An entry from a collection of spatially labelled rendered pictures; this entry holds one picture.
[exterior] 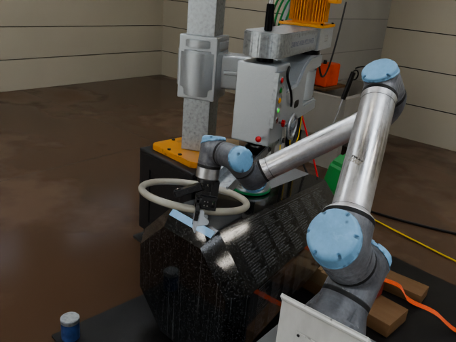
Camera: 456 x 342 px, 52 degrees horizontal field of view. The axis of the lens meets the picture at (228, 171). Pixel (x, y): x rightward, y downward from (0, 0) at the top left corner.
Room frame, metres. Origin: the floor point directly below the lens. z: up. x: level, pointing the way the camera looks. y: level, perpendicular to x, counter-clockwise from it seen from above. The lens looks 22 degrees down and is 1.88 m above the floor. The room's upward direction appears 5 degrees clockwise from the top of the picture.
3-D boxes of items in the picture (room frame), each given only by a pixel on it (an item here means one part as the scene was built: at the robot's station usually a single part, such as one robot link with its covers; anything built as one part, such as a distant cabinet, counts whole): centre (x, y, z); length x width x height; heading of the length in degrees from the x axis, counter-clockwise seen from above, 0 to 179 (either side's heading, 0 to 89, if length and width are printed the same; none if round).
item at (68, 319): (2.05, 0.78, 0.08); 0.10 x 0.10 x 0.13
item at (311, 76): (3.08, -0.41, 1.32); 0.19 x 0.19 x 0.20
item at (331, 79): (5.64, -1.10, 1.00); 0.50 x 0.22 x 0.33; 141
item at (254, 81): (2.55, -0.17, 1.30); 0.36 x 0.22 x 0.45; 155
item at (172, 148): (3.20, 0.23, 0.76); 0.49 x 0.49 x 0.05; 45
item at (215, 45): (3.20, 0.23, 1.36); 0.35 x 0.35 x 0.41
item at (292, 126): (2.54, -0.30, 1.18); 0.15 x 0.10 x 0.15; 155
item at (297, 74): (2.83, -0.31, 1.28); 0.74 x 0.23 x 0.49; 155
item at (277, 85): (2.37, -0.21, 1.35); 0.08 x 0.03 x 0.28; 155
